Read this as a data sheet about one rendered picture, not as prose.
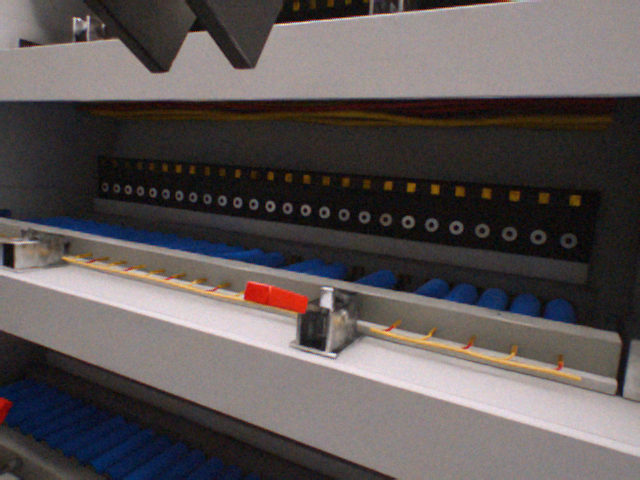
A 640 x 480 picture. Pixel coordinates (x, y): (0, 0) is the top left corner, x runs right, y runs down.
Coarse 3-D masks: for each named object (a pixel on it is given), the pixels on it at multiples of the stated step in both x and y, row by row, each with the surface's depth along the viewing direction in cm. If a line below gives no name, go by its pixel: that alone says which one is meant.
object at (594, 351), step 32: (0, 224) 44; (32, 224) 43; (96, 256) 38; (128, 256) 36; (160, 256) 34; (192, 256) 34; (192, 288) 31; (224, 288) 32; (288, 288) 29; (352, 288) 28; (384, 288) 28; (384, 320) 27; (416, 320) 26; (448, 320) 25; (480, 320) 24; (512, 320) 24; (544, 320) 24; (512, 352) 22; (544, 352) 23; (576, 352) 22; (608, 352) 22
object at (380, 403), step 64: (0, 192) 51; (64, 192) 57; (448, 256) 38; (512, 256) 36; (0, 320) 35; (64, 320) 31; (128, 320) 29; (192, 320) 27; (256, 320) 28; (192, 384) 27; (256, 384) 24; (320, 384) 23; (384, 384) 21; (448, 384) 21; (512, 384) 22; (320, 448) 23; (384, 448) 21; (448, 448) 20; (512, 448) 19; (576, 448) 18
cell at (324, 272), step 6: (330, 264) 37; (336, 264) 37; (342, 264) 37; (312, 270) 34; (318, 270) 34; (324, 270) 35; (330, 270) 35; (336, 270) 36; (342, 270) 37; (318, 276) 33; (324, 276) 34; (330, 276) 35; (336, 276) 36; (342, 276) 37
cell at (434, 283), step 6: (432, 282) 33; (438, 282) 33; (444, 282) 34; (420, 288) 31; (426, 288) 31; (432, 288) 31; (438, 288) 32; (444, 288) 33; (420, 294) 29; (426, 294) 30; (432, 294) 30; (438, 294) 31; (444, 294) 32
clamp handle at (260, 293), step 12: (252, 288) 18; (264, 288) 18; (276, 288) 18; (324, 288) 24; (252, 300) 18; (264, 300) 18; (276, 300) 19; (288, 300) 19; (300, 300) 20; (324, 300) 24; (300, 312) 21; (324, 312) 23
